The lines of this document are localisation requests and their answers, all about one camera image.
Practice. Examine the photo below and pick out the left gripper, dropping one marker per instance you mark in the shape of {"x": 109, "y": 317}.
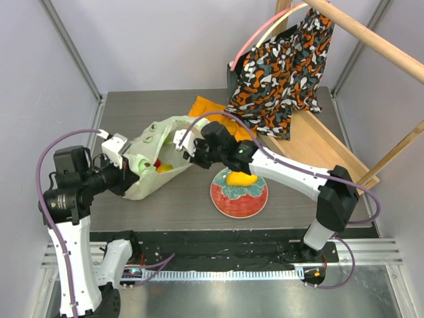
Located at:
{"x": 125, "y": 177}

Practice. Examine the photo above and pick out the yellow fake mango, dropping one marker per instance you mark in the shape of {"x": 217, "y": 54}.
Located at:
{"x": 240, "y": 179}

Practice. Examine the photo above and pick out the green avocado plastic bag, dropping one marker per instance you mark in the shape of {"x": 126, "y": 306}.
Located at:
{"x": 156, "y": 142}

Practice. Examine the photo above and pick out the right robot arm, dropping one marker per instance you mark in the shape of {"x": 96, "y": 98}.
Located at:
{"x": 332, "y": 190}

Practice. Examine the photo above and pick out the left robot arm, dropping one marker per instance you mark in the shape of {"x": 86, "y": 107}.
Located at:
{"x": 85, "y": 292}

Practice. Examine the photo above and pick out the orange cloth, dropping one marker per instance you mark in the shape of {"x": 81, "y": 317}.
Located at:
{"x": 202, "y": 106}

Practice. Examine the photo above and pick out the red floral plate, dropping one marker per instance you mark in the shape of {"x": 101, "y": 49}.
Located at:
{"x": 235, "y": 201}

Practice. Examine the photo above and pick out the patterned camouflage cloth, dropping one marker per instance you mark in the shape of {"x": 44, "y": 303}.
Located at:
{"x": 270, "y": 81}

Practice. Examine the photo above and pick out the pink and cream hanger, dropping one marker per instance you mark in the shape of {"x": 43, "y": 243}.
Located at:
{"x": 266, "y": 29}

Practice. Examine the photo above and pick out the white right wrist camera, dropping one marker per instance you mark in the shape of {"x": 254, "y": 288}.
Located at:
{"x": 182, "y": 139}

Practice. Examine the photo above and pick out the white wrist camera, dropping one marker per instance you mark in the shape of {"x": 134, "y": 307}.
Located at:
{"x": 182, "y": 139}
{"x": 113, "y": 147}

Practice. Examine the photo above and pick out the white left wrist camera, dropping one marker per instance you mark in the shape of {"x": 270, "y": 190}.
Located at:
{"x": 113, "y": 147}

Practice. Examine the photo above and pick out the wooden rack frame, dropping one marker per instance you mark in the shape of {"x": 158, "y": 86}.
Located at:
{"x": 317, "y": 145}

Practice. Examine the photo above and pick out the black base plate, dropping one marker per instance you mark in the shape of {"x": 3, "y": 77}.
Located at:
{"x": 221, "y": 251}

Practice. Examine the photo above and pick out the white cable duct strip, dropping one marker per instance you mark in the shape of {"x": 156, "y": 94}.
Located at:
{"x": 180, "y": 276}

